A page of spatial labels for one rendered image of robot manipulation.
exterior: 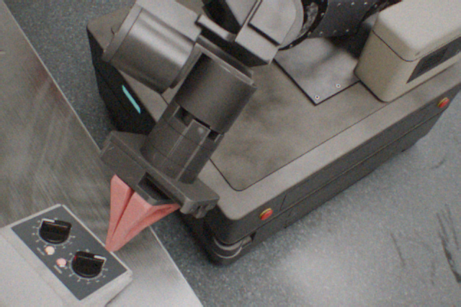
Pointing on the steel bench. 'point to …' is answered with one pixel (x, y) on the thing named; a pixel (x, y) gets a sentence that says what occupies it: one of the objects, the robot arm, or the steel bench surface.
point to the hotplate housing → (102, 296)
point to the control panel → (81, 240)
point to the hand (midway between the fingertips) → (115, 242)
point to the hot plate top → (23, 281)
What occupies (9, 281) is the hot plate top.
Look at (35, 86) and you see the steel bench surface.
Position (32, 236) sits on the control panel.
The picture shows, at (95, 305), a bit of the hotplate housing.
